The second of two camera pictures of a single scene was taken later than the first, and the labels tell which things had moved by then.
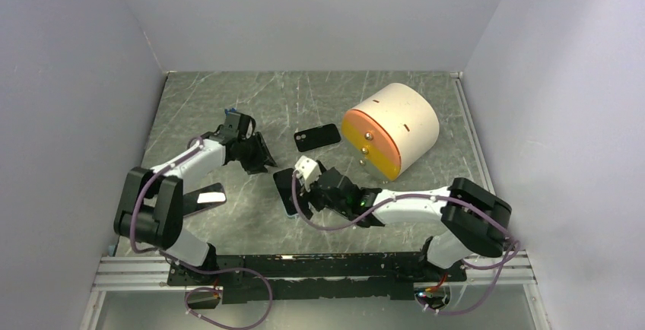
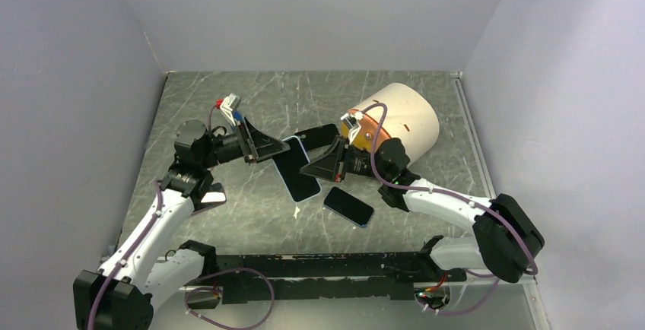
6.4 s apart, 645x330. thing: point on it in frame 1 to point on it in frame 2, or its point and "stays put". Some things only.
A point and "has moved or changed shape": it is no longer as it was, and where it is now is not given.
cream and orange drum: (391, 131) stays put
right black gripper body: (319, 199) to (357, 162)
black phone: (284, 181) has moved or changed shape
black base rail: (267, 278) stays put
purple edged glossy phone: (203, 198) stays put
